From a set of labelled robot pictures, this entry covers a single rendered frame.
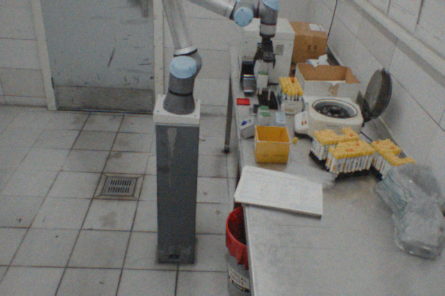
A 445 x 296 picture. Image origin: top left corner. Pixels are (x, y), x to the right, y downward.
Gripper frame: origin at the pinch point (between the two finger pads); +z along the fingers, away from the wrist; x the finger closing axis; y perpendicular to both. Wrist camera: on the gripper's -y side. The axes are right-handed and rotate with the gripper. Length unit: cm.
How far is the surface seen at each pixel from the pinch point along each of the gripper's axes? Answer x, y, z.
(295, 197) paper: -9, -68, 17
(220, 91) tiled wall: 18, 169, 83
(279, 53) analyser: -12.0, 38.2, 1.2
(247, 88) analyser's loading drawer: 4.7, 20.5, 15.2
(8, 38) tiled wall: 195, 163, 46
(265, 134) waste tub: -0.5, -32.1, 12.8
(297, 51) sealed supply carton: -29, 76, 11
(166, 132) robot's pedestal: 43, -17, 23
